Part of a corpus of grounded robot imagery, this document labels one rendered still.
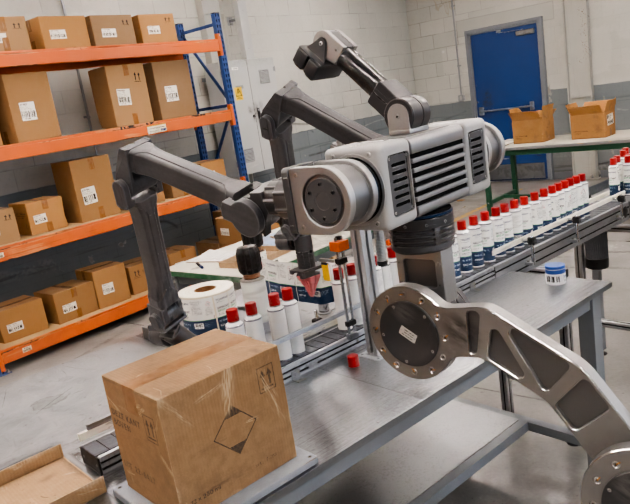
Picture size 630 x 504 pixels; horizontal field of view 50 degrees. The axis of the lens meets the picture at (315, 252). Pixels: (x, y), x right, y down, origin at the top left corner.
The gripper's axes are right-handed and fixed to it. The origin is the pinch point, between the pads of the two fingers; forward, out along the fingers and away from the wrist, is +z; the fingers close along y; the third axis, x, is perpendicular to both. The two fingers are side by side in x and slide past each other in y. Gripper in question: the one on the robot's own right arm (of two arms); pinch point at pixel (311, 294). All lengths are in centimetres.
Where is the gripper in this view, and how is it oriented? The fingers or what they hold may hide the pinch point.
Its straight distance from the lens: 215.4
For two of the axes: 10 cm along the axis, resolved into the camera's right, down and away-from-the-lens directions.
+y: -7.3, 2.6, -6.3
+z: 1.6, 9.6, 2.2
